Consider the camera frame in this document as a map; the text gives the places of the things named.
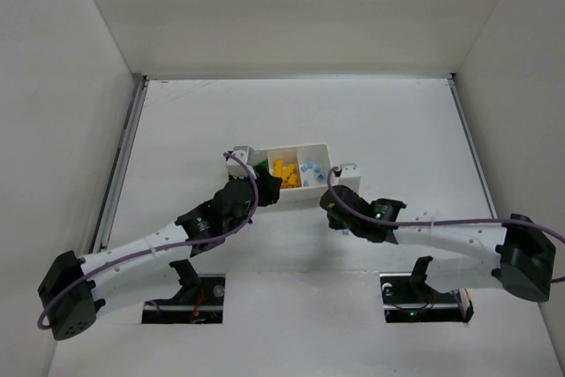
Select green lego cluster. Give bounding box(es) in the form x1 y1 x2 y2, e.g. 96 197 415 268
252 159 269 170

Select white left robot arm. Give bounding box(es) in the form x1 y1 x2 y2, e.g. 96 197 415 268
37 168 282 341

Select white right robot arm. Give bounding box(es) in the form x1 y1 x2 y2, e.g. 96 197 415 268
320 185 556 303

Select yellow lego pieces in container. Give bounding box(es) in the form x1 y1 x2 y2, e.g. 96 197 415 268
274 159 301 189

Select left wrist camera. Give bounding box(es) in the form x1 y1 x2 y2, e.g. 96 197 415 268
223 146 256 179

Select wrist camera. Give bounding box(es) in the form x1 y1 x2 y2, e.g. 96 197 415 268
334 162 361 192
223 146 256 179

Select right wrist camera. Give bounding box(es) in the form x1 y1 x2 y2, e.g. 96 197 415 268
334 162 361 192

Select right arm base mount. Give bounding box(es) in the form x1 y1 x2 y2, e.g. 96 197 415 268
380 256 475 324

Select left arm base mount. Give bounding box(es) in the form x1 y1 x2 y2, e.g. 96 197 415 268
141 260 226 325

